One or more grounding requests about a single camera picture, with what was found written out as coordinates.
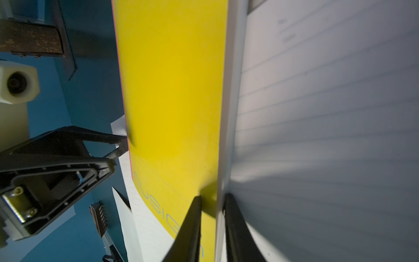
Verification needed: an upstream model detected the yellow cover notebook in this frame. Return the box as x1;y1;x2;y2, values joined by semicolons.
112;1;419;262

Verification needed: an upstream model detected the green cover notebook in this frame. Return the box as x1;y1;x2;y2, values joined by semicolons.
110;114;174;262

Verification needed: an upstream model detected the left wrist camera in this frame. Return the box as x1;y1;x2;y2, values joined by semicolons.
1;60;40;104

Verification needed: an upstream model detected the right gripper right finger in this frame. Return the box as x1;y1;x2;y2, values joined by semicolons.
223;193;266;262

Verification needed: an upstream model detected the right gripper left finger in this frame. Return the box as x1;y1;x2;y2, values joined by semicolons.
163;196;202;262

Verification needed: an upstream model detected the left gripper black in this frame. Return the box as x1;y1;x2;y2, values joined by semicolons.
0;126;129;246

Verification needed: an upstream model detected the pink cherry blossom tree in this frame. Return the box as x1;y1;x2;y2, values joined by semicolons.
1;1;77;80

